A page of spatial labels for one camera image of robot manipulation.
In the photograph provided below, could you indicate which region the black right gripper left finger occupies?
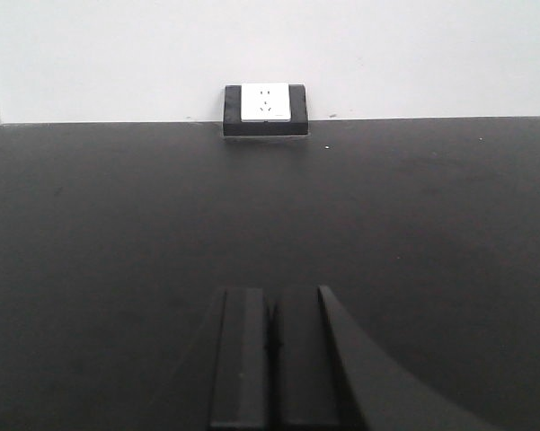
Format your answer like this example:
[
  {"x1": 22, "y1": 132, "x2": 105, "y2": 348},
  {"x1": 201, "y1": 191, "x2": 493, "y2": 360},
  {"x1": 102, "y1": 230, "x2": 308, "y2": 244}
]
[{"x1": 208, "y1": 288, "x2": 270, "y2": 430}]

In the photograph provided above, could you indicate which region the white wall power socket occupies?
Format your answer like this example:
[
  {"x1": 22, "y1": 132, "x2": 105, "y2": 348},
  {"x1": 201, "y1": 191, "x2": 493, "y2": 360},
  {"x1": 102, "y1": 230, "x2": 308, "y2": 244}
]
[{"x1": 223, "y1": 83, "x2": 309, "y2": 137}]

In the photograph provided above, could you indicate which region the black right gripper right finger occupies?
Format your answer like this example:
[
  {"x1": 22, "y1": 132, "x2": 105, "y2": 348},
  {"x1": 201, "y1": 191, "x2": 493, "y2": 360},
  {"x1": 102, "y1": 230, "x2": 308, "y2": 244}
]
[{"x1": 274, "y1": 286, "x2": 491, "y2": 430}]

